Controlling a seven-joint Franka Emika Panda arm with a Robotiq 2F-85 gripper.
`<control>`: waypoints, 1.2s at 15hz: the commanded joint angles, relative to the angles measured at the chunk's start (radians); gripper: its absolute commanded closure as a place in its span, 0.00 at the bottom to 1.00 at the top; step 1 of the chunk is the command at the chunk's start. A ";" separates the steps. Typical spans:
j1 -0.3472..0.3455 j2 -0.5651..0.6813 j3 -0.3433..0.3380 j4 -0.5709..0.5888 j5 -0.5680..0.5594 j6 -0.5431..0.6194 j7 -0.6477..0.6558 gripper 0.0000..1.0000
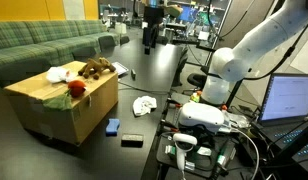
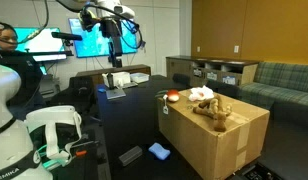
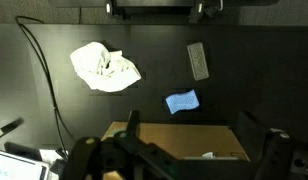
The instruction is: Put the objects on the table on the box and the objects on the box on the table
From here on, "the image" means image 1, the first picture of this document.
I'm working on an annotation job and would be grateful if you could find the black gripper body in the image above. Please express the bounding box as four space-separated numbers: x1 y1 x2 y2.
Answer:
142 5 166 30

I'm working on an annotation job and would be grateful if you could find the white cloth towel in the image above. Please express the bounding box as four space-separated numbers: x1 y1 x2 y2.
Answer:
132 95 158 117

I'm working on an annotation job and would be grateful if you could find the blue wavy sponge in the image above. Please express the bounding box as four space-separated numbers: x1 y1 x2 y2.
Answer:
104 118 121 137

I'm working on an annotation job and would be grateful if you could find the white bag orange print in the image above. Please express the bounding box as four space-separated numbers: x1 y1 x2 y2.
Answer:
45 66 77 84

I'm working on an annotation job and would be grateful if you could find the large cardboard box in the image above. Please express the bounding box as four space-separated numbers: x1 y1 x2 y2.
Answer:
3 60 119 147

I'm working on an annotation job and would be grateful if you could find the blue lit monitor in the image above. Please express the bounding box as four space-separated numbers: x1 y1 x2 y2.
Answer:
178 6 198 23

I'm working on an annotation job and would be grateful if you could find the white tablet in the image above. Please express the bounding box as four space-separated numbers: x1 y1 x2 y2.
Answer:
111 61 130 77

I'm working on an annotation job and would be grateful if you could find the black office chair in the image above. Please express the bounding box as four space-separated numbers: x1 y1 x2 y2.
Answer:
187 72 208 90

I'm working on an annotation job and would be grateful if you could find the small yellow green bottle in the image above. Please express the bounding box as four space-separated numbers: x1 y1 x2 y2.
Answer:
189 90 202 104

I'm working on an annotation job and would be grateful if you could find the white VR headset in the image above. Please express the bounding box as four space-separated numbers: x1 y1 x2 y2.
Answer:
177 101 228 134

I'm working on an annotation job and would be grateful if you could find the dark grey eraser block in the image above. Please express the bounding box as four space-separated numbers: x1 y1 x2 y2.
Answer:
120 133 145 148

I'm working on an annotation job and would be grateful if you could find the black diagonal pole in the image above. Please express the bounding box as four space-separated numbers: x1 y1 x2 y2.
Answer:
225 79 245 108

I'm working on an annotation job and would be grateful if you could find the white VR controller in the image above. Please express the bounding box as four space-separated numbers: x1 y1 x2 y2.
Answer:
172 133 198 173

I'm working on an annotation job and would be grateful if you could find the clear plastic bag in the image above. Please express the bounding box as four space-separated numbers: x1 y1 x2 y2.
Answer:
227 111 250 129

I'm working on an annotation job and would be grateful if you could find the green plaid sofa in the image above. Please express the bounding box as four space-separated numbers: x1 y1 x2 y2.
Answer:
0 19 122 93

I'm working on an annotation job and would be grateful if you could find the black equipment cart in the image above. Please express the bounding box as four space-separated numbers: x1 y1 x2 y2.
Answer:
155 96 258 180

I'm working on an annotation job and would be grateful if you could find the black open laptop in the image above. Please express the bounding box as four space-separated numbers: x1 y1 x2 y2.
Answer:
250 73 308 168

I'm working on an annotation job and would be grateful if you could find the black table cable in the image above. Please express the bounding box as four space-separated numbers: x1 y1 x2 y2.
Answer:
117 79 170 96

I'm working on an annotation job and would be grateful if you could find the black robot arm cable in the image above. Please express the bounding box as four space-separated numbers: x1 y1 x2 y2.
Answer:
243 16 308 82

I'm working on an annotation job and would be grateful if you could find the green handled tool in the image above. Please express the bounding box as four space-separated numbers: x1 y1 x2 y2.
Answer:
212 146 229 178

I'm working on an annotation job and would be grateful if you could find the white cable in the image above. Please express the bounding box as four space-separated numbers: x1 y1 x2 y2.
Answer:
227 128 261 180

